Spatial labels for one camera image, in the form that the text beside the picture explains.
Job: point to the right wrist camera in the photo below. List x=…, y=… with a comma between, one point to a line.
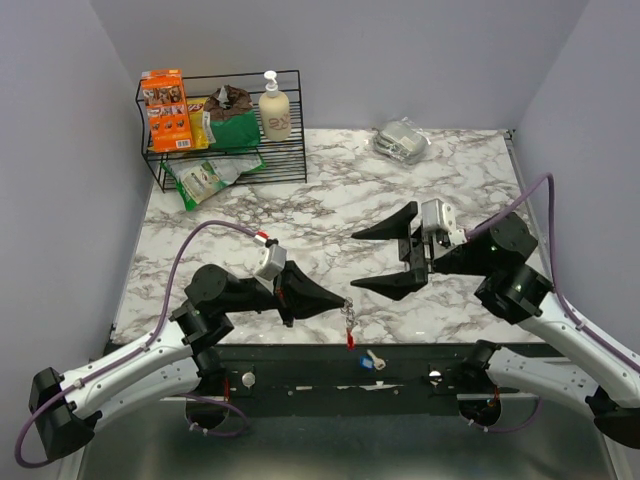
x=438, y=221

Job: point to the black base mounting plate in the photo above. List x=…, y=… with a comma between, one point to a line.
x=326, y=380

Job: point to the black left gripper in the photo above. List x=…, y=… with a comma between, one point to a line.
x=297, y=295

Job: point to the yellow snack bag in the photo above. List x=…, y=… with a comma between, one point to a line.
x=195, y=110

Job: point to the clear plastic wrapped package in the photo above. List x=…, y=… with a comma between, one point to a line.
x=402, y=141

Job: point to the cream pump soap bottle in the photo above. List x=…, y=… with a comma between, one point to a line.
x=274, y=108

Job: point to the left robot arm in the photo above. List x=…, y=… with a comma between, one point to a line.
x=67, y=409

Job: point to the blue tagged key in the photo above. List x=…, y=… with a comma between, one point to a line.
x=370, y=361

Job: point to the green white snack bag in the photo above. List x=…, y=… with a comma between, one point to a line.
x=198, y=179

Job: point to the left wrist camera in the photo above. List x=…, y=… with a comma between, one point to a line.
x=272, y=264

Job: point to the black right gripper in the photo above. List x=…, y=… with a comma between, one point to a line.
x=412, y=250

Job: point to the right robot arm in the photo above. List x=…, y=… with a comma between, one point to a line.
x=602, y=381

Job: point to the black wire shelf rack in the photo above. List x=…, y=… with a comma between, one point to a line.
x=282, y=161

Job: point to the red handled key organizer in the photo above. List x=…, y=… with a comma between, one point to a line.
x=348, y=313

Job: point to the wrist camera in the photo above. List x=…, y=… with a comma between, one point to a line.
x=438, y=221
x=272, y=264

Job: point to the green brown bag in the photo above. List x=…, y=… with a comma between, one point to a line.
x=229, y=119

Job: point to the orange product box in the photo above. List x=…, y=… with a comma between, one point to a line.
x=166, y=107

